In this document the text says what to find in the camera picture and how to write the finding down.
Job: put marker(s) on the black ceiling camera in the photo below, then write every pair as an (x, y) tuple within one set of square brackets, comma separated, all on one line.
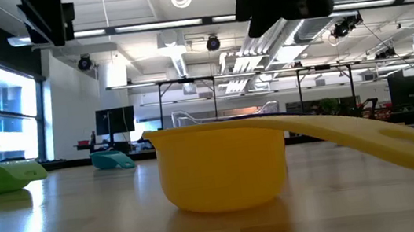
[(344, 27), (85, 63), (213, 43)]

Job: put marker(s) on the small red box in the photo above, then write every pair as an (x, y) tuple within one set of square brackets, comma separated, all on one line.
[(83, 142)]

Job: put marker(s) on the dark background desk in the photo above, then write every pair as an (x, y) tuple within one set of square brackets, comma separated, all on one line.
[(115, 145)]

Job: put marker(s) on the green plastic measuring cup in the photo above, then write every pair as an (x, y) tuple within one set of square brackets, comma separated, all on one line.
[(1, 177)]

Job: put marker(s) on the black overhead crossbar with lights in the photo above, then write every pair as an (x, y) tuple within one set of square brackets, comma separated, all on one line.
[(164, 25)]

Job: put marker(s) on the teal plastic measuring cup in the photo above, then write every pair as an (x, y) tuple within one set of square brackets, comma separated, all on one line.
[(111, 160)]

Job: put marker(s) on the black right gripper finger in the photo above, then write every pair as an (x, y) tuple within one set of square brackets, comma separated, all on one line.
[(263, 26)]

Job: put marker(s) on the black computer monitor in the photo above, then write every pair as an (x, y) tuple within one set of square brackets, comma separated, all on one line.
[(114, 120), (407, 91)]

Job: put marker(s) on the black distant rig frame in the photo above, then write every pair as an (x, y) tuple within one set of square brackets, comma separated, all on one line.
[(160, 106), (352, 90)]

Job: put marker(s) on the yellow plastic measuring cup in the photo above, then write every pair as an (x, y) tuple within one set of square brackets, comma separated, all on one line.
[(221, 169)]

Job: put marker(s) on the large glass window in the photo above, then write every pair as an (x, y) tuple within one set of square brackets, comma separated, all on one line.
[(13, 116)]

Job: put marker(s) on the green background plant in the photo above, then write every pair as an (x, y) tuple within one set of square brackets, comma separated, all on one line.
[(328, 107)]

